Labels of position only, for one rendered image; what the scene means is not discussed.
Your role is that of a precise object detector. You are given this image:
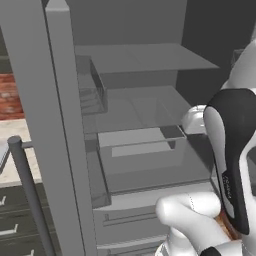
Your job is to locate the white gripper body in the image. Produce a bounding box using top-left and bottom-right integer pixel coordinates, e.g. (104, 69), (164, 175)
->
(181, 104), (208, 135)

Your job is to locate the clear shallow fridge tray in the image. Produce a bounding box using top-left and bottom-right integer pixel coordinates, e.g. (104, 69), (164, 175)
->
(96, 124), (188, 158)

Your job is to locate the glass fridge shelf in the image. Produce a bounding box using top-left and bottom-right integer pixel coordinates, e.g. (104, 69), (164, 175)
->
(85, 132), (215, 196)
(81, 85), (193, 135)
(74, 42), (221, 75)

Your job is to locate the clear fridge door bin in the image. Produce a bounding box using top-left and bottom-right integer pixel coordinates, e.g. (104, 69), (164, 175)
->
(75, 54), (110, 116)

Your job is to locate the pale grey fridge drawer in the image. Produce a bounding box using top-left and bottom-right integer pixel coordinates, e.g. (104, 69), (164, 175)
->
(96, 233), (170, 256)
(92, 181), (218, 236)

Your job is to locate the grey fridge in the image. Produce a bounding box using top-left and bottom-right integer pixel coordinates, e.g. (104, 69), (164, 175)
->
(43, 0), (256, 256)

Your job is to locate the grey fridge door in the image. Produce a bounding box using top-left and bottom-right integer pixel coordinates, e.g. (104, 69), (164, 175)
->
(0, 0), (98, 256)

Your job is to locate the dark drawer front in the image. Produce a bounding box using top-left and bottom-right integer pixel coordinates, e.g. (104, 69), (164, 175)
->
(0, 209), (48, 242)
(0, 234), (52, 256)
(0, 183), (45, 215)

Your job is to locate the dark grey fridge door handle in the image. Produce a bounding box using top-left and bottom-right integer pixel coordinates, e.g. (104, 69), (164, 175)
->
(6, 134), (56, 256)

